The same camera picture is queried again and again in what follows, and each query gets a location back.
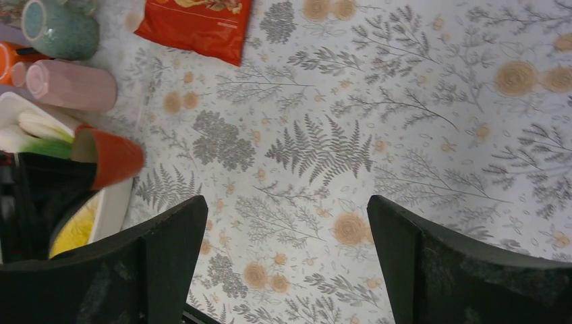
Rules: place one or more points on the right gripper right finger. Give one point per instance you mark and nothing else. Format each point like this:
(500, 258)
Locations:
(436, 275)

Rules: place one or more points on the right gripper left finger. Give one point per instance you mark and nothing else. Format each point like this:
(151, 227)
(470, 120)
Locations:
(139, 275)

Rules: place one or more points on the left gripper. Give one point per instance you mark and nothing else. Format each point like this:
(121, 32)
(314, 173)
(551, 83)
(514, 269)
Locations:
(39, 195)

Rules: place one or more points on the small orange red mug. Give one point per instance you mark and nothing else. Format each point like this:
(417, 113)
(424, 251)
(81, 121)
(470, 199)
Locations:
(112, 158)

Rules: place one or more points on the pink faceted mug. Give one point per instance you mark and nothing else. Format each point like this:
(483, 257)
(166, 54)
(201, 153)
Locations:
(71, 86)

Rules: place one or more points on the green round mug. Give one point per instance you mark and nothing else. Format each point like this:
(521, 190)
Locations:
(62, 29)

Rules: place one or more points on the toy green leek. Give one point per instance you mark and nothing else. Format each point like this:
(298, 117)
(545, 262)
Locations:
(34, 133)

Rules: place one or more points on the toy napa cabbage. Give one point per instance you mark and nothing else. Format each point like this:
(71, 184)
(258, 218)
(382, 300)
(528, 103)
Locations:
(76, 231)

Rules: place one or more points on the white plastic basin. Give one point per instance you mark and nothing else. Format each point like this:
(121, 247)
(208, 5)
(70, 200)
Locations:
(112, 201)

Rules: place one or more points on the orange white cup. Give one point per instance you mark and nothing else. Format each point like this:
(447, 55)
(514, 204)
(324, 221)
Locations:
(11, 54)

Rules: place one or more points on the floral tablecloth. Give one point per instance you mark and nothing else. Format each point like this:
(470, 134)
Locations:
(459, 111)

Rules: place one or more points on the cassava chips bag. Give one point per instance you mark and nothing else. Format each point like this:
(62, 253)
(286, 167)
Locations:
(210, 28)

